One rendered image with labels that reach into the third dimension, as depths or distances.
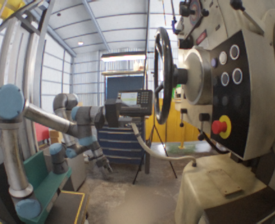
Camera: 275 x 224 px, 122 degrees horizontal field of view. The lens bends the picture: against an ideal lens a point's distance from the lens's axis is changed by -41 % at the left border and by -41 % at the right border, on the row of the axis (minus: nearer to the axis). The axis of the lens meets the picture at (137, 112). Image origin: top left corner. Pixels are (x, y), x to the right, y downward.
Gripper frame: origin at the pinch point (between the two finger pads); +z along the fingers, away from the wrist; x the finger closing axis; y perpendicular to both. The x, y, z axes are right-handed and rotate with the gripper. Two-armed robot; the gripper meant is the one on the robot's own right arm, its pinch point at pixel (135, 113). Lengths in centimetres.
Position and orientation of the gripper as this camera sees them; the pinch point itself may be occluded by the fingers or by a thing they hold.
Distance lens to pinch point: 57.8
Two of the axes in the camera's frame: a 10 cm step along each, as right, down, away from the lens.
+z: 10.0, 0.0, -0.6
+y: 0.5, -5.4, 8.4
